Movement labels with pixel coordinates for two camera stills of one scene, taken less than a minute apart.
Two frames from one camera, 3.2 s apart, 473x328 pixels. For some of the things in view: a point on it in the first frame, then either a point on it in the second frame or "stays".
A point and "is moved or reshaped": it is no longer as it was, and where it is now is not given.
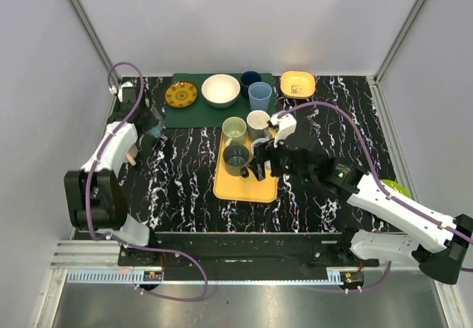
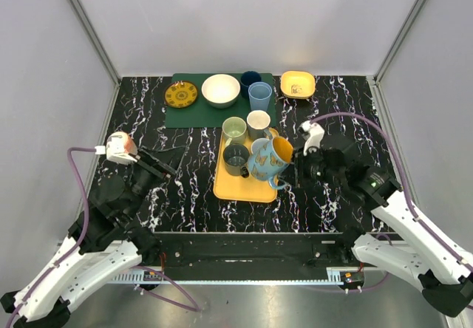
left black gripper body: (146, 117) to (152, 165)
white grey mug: (261, 139) stays
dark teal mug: (235, 156) stays
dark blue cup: (247, 77) stays
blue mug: (155, 132) is moved or reshaped
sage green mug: (234, 128) stays
